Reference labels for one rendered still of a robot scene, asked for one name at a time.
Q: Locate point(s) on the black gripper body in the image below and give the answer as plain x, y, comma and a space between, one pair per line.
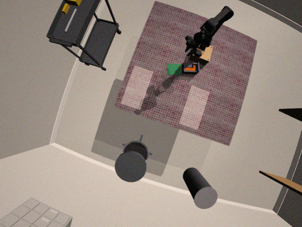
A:
197, 53

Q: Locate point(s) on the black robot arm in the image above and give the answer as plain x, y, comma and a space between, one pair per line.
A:
210, 28

